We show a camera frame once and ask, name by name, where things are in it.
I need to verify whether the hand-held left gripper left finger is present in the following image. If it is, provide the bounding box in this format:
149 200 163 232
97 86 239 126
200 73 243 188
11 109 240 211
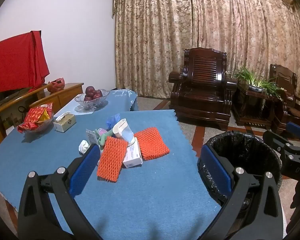
18 144 103 240

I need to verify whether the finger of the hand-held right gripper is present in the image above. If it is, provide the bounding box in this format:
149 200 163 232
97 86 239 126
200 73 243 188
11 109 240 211
262 129 294 155
286 122 300 140

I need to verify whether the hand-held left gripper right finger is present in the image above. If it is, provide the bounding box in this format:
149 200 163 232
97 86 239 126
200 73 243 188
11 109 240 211
197 145 283 240

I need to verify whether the trash bin with black bag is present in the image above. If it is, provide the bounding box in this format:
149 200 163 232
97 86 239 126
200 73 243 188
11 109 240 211
199 131 283 213

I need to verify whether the green glove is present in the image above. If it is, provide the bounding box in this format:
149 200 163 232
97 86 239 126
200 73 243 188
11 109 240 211
95 127 114 147

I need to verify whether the crumpled white tissue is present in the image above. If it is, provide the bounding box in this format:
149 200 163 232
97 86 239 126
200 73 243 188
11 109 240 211
79 140 90 154

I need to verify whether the orange foam net sleeve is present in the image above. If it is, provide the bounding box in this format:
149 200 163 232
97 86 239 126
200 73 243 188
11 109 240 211
134 127 170 161
97 136 129 183

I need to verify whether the white hang tag card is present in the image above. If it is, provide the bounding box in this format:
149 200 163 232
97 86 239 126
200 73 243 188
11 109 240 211
86 129 99 147

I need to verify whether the dark wooden side table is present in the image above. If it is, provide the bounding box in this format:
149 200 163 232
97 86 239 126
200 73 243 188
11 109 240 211
232 82 282 130

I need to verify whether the beige tissue box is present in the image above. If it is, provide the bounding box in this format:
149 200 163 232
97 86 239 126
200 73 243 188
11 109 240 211
53 113 77 133

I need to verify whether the white medicine box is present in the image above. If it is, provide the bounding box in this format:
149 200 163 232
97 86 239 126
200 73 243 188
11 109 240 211
122 140 143 168

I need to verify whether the dark wooden cushioned armchair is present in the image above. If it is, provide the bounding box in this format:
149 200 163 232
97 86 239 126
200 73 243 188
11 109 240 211
269 64 300 135

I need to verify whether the white plastic cup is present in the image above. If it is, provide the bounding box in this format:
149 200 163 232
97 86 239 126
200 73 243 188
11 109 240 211
112 118 135 147

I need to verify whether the blue plastic bag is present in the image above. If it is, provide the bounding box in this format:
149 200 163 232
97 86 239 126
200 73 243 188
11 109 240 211
106 114 121 129

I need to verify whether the glass snack bowl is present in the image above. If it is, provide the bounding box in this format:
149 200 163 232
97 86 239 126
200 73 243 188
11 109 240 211
21 116 54 134

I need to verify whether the green potted plant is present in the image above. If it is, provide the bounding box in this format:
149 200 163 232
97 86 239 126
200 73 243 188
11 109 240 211
230 66 285 100

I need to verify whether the glass fruit bowl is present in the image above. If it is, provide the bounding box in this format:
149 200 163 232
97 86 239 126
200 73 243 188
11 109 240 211
74 89 110 111

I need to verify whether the pile of red snack packets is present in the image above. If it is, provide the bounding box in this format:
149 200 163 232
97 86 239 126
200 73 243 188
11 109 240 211
17 102 53 133

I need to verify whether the light wooden cabinet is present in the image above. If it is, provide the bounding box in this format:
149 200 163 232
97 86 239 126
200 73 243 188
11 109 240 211
44 82 85 110

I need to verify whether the dark wooden slatted armchair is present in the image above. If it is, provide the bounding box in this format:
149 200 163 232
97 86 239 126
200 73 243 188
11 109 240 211
168 47 238 130

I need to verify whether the crumpled red bag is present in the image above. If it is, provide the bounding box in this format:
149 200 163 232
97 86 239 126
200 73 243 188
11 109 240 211
47 78 66 93

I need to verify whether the black television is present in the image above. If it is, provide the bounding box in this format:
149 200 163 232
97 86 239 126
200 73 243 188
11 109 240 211
0 87 30 110

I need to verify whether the red cloth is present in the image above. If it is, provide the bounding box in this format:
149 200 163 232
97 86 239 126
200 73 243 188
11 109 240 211
0 30 50 95

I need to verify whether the beige patterned curtain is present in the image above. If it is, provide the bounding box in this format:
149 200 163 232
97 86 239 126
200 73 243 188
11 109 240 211
112 0 300 100

